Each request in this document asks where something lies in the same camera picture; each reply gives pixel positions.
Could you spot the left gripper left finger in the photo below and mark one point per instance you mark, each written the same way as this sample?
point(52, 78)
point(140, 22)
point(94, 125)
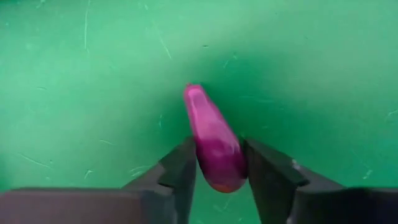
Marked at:
point(93, 207)

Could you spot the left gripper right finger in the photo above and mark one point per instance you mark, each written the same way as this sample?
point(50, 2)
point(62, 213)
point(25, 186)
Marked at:
point(311, 205)

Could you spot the small purple eggplant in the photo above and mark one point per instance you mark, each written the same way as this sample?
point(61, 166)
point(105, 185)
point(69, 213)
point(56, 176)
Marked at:
point(214, 146)

